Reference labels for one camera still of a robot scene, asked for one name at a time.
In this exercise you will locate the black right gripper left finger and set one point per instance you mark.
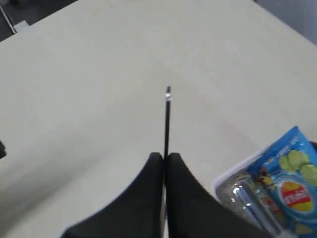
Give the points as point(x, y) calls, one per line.
point(138, 212)

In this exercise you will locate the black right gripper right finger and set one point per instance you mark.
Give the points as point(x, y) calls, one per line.
point(193, 213)

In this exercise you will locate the blue Lays chip bag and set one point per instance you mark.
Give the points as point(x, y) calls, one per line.
point(287, 175)

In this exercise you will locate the stainless steel table knife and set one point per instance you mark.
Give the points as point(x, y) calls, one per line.
point(165, 154)

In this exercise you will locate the white plastic lattice basket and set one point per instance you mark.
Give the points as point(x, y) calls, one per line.
point(236, 170)

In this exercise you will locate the black object at table edge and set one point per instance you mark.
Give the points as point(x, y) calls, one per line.
point(2, 150)

